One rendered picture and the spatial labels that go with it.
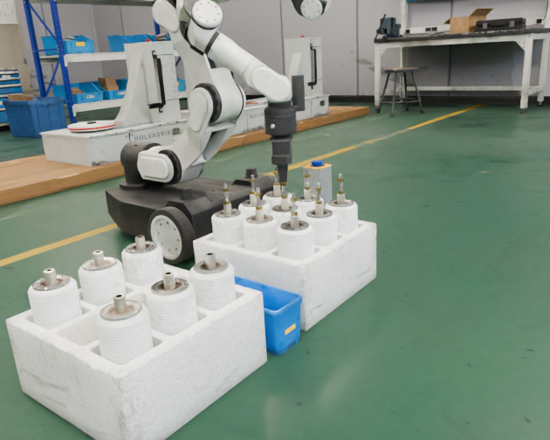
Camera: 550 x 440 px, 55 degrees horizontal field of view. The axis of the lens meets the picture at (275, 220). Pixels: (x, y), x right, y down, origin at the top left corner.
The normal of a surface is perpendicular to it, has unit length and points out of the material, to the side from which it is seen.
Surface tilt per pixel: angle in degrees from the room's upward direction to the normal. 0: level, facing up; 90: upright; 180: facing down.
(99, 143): 90
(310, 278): 90
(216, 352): 90
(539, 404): 0
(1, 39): 90
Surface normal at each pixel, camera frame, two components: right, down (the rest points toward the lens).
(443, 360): -0.06, -0.95
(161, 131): 0.78, 0.15
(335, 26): -0.62, 0.27
